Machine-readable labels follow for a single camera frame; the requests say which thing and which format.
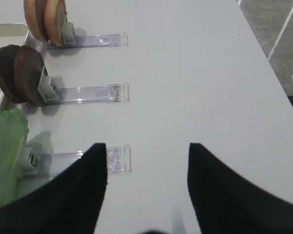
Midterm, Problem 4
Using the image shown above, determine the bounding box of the grey pusher block bottom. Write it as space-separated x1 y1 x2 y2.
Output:
15 147 41 178

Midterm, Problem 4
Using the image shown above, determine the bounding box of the grey pusher block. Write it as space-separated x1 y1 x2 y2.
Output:
38 66 60 103
15 147 41 178
62 22 76 45

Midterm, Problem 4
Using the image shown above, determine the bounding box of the plain bun slice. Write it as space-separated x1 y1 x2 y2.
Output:
44 0 67 47

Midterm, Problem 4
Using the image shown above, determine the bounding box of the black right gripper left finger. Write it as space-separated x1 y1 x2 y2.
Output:
0 143 107 234

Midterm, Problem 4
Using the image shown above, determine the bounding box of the grey pusher block top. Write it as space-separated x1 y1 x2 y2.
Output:
62 22 76 45

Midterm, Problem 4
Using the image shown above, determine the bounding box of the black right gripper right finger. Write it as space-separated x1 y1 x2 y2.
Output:
188 143 293 234

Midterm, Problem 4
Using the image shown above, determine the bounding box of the grey pusher block middle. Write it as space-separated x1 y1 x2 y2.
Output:
38 66 60 103

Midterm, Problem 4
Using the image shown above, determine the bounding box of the sesame bun top slice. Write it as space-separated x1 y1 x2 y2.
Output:
23 0 49 42

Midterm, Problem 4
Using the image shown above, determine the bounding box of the clear acrylic right rack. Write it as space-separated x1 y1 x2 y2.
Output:
19 33 133 180

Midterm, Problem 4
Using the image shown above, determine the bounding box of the green lettuce leaf in rack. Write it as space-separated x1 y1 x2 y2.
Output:
0 109 29 206

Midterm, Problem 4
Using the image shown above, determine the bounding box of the brown meat patty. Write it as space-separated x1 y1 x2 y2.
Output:
0 44 25 103
14 46 47 106

